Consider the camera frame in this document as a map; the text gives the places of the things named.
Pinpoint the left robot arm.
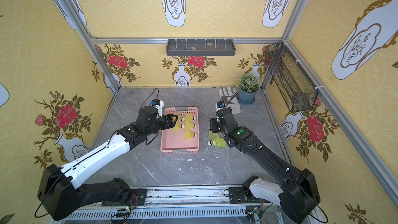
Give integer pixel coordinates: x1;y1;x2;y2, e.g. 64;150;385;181
37;106;178;221

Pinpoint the small circuit board right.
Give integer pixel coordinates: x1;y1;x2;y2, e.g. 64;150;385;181
245;206;261;224

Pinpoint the pink perforated storage basket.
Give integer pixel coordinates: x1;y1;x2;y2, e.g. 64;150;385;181
160;106;200;155

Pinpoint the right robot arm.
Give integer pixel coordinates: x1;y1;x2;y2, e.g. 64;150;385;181
209;107;321;224

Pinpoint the grey wall shelf tray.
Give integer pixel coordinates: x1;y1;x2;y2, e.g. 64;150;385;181
166;38;236;57

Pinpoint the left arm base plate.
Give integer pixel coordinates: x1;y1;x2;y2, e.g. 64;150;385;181
101;188;147;207

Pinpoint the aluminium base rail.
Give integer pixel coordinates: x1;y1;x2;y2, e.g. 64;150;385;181
48;182;293;224

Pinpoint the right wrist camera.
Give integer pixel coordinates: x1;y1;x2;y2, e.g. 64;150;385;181
216;101;226;111

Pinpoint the black wire mesh basket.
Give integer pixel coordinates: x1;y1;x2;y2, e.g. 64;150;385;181
267;43;318;113

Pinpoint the grey white work glove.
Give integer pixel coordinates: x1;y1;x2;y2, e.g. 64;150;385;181
218;87;241;114

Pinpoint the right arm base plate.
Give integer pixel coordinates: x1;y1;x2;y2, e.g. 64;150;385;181
228;186;269;205

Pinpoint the green plant in blue pot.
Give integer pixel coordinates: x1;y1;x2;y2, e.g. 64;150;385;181
238;72;260;105

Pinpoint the small circuit board left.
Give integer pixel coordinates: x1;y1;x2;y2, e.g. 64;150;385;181
114;207;131;219

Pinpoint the small circuit board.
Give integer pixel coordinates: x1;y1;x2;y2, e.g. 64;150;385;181
114;207;131;219
245;206;261;224

